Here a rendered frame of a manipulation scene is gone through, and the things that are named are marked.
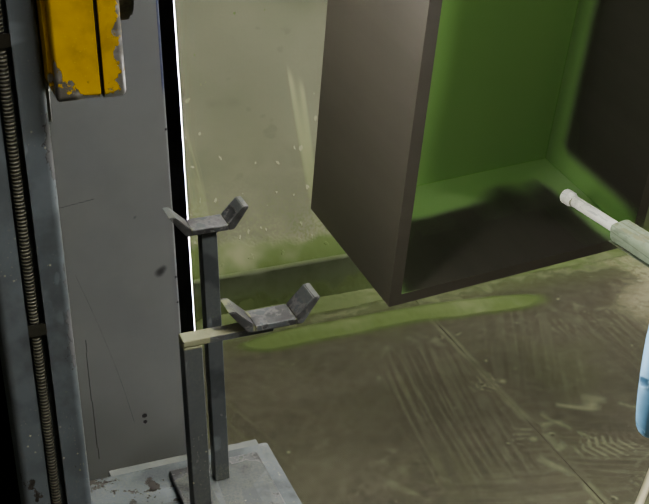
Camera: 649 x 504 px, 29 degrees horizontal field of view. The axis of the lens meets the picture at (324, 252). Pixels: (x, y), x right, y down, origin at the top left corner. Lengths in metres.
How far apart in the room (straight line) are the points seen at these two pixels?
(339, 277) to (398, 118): 1.12
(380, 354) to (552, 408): 0.45
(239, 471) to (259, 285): 1.86
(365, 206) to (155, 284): 0.83
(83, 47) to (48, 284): 0.21
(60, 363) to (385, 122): 1.27
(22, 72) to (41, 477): 0.37
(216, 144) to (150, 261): 1.61
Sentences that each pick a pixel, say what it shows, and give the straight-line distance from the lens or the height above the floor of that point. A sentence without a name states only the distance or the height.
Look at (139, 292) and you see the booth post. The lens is 1.66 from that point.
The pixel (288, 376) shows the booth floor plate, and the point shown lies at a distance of 2.98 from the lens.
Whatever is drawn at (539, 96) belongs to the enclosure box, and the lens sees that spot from 2.82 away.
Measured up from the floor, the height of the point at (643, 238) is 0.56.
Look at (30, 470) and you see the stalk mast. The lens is 1.15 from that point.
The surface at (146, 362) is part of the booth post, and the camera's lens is 1.71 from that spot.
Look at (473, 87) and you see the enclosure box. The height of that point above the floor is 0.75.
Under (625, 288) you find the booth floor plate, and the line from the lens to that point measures 3.45.
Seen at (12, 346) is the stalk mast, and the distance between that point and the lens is 1.08.
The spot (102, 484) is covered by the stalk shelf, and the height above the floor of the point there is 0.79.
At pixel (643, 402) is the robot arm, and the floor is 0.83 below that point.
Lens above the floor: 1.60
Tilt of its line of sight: 26 degrees down
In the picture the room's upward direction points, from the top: 1 degrees counter-clockwise
